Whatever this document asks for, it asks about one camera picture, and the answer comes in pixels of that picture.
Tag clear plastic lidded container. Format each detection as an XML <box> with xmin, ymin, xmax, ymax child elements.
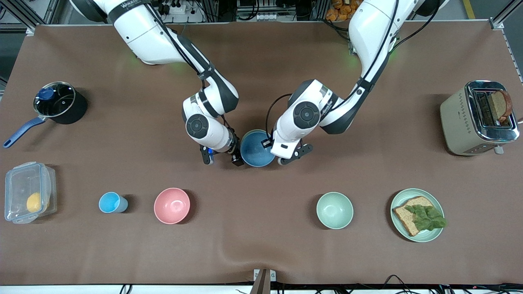
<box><xmin>4</xmin><ymin>162</ymin><xmax>58</xmax><ymax>224</ymax></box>

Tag orange snack bags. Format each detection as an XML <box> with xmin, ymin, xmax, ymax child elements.
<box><xmin>326</xmin><ymin>0</ymin><xmax>360</xmax><ymax>22</ymax></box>

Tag pale green bowl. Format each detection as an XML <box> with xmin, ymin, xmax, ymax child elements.
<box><xmin>240</xmin><ymin>129</ymin><xmax>277</xmax><ymax>168</ymax></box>
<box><xmin>316</xmin><ymin>192</ymin><xmax>354</xmax><ymax>229</ymax></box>

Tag brown toast slice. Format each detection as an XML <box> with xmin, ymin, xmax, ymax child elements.
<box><xmin>488</xmin><ymin>90</ymin><xmax>513</xmax><ymax>123</ymax></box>

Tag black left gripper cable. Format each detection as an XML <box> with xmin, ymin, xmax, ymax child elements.
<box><xmin>265</xmin><ymin>94</ymin><xmax>293</xmax><ymax>142</ymax></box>

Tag light blue cup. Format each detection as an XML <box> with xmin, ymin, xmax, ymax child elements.
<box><xmin>98</xmin><ymin>192</ymin><xmax>129</xmax><ymax>214</ymax></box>

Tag yellow lemon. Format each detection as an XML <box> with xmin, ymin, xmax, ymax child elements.
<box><xmin>27</xmin><ymin>192</ymin><xmax>44</xmax><ymax>213</ymax></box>

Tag brown bread slice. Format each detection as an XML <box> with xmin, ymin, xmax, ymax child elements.
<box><xmin>392</xmin><ymin>196</ymin><xmax>436</xmax><ymax>237</ymax></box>

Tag green lettuce leaf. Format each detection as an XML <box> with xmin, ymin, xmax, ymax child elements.
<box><xmin>404</xmin><ymin>204</ymin><xmax>447</xmax><ymax>232</ymax></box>

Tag aluminium frame profile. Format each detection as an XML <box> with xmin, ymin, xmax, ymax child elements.
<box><xmin>489</xmin><ymin>0</ymin><xmax>523</xmax><ymax>84</ymax></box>

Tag pink bowl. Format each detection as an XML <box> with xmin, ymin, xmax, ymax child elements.
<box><xmin>154</xmin><ymin>187</ymin><xmax>191</xmax><ymax>225</ymax></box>

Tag blue bowl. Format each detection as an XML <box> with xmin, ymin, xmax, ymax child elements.
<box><xmin>240</xmin><ymin>130</ymin><xmax>276</xmax><ymax>168</ymax></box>

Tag black saucepan blue handle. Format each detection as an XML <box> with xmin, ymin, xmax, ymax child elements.
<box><xmin>3</xmin><ymin>81</ymin><xmax>88</xmax><ymax>149</ymax></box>

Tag metal table edge bracket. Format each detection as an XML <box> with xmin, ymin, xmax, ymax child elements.
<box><xmin>253</xmin><ymin>268</ymin><xmax>277</xmax><ymax>294</ymax></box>

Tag pale green plate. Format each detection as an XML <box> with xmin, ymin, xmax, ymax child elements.
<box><xmin>390</xmin><ymin>188</ymin><xmax>445</xmax><ymax>243</ymax></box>

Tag beige chrome toaster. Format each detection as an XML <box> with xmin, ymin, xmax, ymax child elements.
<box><xmin>440</xmin><ymin>80</ymin><xmax>520</xmax><ymax>156</ymax></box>

